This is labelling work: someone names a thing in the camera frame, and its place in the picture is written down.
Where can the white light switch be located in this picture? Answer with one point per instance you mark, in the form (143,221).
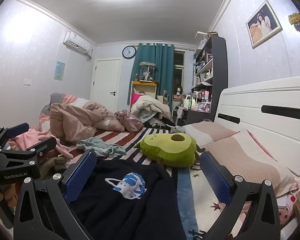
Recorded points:
(27,81)

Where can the green bottle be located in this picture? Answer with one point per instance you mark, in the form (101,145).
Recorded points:
(189,103)

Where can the large pink striped pillow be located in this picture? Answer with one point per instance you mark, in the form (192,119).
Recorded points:
(247,160)

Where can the white air conditioner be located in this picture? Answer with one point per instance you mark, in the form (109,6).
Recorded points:
(76,41)

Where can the white door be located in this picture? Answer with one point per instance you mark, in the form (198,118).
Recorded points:
(106,80)

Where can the person's left hand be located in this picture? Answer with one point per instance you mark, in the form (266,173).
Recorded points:
(3,196)

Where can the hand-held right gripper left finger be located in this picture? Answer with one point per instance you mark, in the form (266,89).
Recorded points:
(80,177)

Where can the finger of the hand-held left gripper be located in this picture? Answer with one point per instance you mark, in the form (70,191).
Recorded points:
(41,145)
(18,129)

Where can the light blue wall poster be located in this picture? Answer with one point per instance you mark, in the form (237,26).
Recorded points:
(60,70)

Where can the glass display case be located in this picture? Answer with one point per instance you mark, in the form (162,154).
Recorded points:
(147,71)

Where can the bright pink bag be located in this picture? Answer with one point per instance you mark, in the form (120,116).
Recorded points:
(136,98)

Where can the guitar headstock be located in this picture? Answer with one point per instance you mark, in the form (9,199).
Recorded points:
(295,18)

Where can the green avocado plush pillow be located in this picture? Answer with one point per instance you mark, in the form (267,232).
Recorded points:
(165,152)

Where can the cream cloth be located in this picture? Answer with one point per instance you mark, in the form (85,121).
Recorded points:
(52,163)

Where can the striped bed sheet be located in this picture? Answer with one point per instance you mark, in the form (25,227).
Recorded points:
(190,195)

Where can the dark desk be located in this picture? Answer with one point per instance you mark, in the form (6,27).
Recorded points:
(197,116)

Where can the small grey plush toy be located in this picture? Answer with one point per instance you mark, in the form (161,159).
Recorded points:
(178,129)

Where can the round wall clock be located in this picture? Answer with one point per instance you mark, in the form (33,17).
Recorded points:
(129,52)

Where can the teal curtain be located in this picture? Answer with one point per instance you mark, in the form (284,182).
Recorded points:
(162,67)

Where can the small pink striped pillow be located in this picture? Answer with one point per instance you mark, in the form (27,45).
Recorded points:
(210,132)

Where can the white headboard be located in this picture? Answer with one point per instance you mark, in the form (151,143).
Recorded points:
(265,95)

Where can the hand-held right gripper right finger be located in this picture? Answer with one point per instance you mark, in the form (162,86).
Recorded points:
(215,180)

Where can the white duvet pile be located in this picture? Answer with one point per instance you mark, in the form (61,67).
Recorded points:
(147,105)

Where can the pink comforter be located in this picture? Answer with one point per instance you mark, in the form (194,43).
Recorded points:
(72,120)

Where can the window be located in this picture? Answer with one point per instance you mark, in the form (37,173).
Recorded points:
(178,60)

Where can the shiny pink garment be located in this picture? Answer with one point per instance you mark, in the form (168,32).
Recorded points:
(130,121)

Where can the dark bookshelf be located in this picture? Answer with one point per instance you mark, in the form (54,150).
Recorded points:
(220,67)

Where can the navy sweater with planet print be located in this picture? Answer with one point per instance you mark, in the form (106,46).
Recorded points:
(102,210)

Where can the framed photo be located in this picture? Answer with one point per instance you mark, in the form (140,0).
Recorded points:
(263,23)

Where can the light blue garment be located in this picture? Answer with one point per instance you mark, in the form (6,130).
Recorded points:
(100,146)

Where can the yellow shelf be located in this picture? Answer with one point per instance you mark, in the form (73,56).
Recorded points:
(142,83)

